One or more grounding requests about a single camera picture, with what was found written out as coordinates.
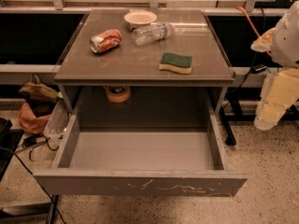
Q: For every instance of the black table leg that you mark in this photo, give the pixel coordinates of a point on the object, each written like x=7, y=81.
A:
x=230, y=139

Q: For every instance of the grey cabinet table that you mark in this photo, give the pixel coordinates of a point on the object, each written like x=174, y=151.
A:
x=131, y=65

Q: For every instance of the black power adapter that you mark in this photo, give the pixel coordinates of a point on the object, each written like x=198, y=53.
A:
x=256, y=69

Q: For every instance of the clear plastic water bottle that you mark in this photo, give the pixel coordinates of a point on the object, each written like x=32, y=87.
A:
x=153, y=32

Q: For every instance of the clear plastic bag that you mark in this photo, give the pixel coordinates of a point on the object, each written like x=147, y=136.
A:
x=57, y=123

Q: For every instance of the orange cloth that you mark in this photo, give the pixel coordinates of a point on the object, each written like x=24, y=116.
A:
x=30, y=122

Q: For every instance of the green and yellow sponge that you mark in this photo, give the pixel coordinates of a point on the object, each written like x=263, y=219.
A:
x=176, y=63

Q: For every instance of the white bowl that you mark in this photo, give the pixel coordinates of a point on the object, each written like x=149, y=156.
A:
x=139, y=18

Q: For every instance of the grey open top drawer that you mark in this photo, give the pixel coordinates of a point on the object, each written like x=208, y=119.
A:
x=161, y=142

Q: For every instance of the crushed orange soda can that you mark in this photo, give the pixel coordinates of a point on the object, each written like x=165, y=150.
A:
x=102, y=42

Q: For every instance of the black object at left edge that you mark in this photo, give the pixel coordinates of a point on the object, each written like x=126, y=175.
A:
x=9, y=140

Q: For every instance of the roll of masking tape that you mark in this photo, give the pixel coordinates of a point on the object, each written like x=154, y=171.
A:
x=117, y=94

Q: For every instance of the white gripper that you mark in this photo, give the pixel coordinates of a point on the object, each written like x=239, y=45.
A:
x=287, y=42

